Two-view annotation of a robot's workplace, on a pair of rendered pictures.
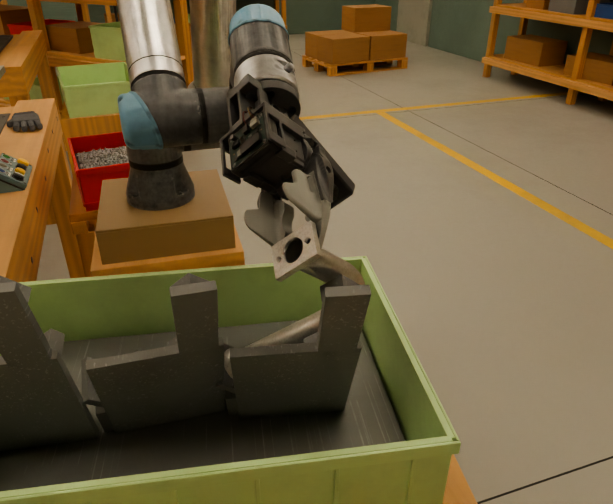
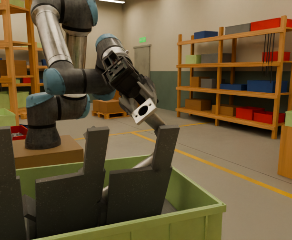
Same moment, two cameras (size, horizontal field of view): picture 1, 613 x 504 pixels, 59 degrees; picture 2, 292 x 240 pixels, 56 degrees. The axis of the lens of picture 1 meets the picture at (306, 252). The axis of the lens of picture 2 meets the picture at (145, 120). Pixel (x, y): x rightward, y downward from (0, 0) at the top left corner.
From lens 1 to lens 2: 24 cm
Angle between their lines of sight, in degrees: 22
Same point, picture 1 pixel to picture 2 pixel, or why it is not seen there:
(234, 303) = not seen: hidden behind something
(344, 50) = (112, 107)
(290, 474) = (148, 226)
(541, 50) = (200, 104)
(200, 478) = (103, 230)
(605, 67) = (228, 109)
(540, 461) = not seen: outside the picture
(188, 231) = (60, 157)
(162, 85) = (65, 65)
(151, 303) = not seen: hidden behind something
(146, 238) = (37, 162)
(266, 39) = (115, 42)
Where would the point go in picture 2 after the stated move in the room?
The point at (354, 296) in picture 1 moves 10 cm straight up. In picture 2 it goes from (172, 128) to (173, 81)
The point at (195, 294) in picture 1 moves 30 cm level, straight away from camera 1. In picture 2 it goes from (99, 131) to (71, 111)
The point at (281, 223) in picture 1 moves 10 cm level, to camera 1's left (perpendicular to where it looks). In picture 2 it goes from (133, 105) to (89, 106)
